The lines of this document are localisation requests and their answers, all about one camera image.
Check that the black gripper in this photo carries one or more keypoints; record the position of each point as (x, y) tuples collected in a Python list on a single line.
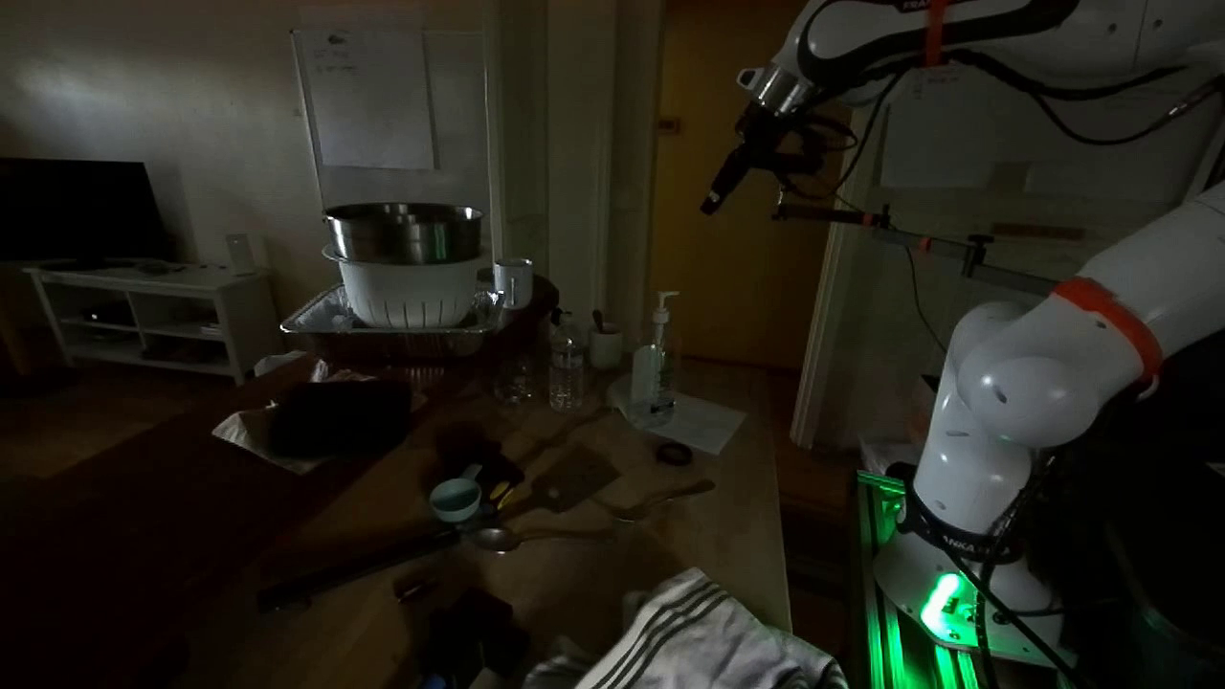
[(765, 143)]

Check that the clear pump bottle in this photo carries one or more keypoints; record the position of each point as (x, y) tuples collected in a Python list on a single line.
[(654, 374)]

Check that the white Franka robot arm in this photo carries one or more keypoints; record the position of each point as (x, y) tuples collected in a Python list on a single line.
[(1019, 386)]

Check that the wooden door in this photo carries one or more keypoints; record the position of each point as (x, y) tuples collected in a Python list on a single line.
[(714, 256)]

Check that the small white mug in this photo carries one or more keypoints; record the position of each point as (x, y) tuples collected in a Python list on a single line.
[(608, 345)]

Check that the white paper towel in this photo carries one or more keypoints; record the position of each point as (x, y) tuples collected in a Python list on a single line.
[(697, 424)]

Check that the clear glass jar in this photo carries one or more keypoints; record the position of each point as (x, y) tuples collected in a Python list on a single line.
[(568, 374)]

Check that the black round cap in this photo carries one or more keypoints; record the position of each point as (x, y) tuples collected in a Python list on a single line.
[(674, 455)]

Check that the clear drinking glass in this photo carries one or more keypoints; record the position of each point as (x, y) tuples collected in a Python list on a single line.
[(513, 386)]

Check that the stainless steel bowl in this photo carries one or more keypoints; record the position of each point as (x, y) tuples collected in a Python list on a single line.
[(409, 233)]

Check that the black measuring cup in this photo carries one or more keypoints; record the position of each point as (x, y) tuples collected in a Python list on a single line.
[(467, 455)]

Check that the yellow measuring spoon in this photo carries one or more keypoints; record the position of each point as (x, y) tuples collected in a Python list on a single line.
[(507, 492)]

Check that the metal spoon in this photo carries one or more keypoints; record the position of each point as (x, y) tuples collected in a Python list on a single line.
[(494, 539)]

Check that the metal tray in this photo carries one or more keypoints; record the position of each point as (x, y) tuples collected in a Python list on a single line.
[(319, 317)]

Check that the black pan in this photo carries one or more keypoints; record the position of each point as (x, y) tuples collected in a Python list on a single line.
[(337, 415)]

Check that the white striped towel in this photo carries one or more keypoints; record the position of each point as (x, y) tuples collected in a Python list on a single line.
[(693, 638)]

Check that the green lit robot stand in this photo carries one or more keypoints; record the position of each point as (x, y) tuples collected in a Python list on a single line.
[(901, 638)]

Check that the white paper sheet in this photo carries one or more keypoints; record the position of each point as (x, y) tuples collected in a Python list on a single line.
[(243, 439)]

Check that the white TV stand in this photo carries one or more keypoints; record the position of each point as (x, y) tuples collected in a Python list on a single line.
[(154, 286)]

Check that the black television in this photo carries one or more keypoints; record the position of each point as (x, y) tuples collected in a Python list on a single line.
[(77, 212)]

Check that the metal camera mount rod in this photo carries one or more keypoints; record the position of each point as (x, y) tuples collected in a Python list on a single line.
[(920, 239)]

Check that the white wall paper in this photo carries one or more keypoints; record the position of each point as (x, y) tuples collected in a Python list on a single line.
[(370, 102)]

